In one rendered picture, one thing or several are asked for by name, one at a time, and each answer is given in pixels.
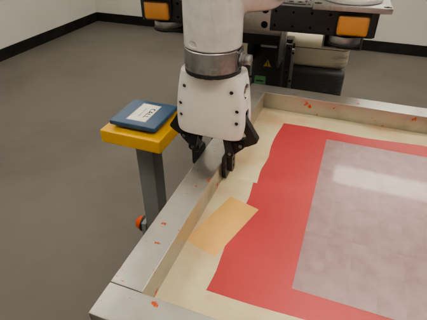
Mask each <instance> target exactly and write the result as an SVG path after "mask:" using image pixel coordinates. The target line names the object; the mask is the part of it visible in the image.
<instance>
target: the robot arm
mask: <svg viewBox="0 0 427 320"><path fill-rule="evenodd" d="M285 1H286V0H182V17H183V31H184V58H185V64H184V65H183V66H182V67H181V71H180V77H179V87H178V97H177V115H176V116H175V117H174V119H173V121H172V122H171V123H170V126H171V128H173V129H174V130H175V131H176V132H178V133H180V135H181V136H182V138H183V139H184V140H185V141H186V142H187V143H188V144H189V148H190V149H191V150H192V155H193V163H194V164H195V162H196V161H197V160H198V158H199V157H200V156H201V154H202V153H203V151H204V150H205V149H206V146H205V142H204V141H202V138H203V136H206V137H212V138H218V139H222V140H223V142H224V149H225V154H224V155H223V157H222V177H223V178H227V176H228V174H229V172H230V171H233V170H234V166H235V154H236V153H237V152H239V151H241V150H242V149H244V148H245V147H249V146H251V145H255V144H256V143H257V142H258V140H259V136H258V134H257V132H256V130H255V129H254V127H253V125H252V123H251V122H250V119H251V101H250V82H249V76H248V70H247V68H246V67H244V66H243V65H251V64H252V60H253V55H249V54H247V53H245V50H244V46H242V42H243V17H244V14H245V13H248V12H256V11H268V10H272V9H275V8H277V7H278V6H280V5H281V4H282V3H284V2H285ZM327 1H330V2H332V3H337V4H346V5H354V6H368V5H375V4H380V3H382V2H383V0H327ZM243 133H244V134H245V135H246V137H243Z"/></svg>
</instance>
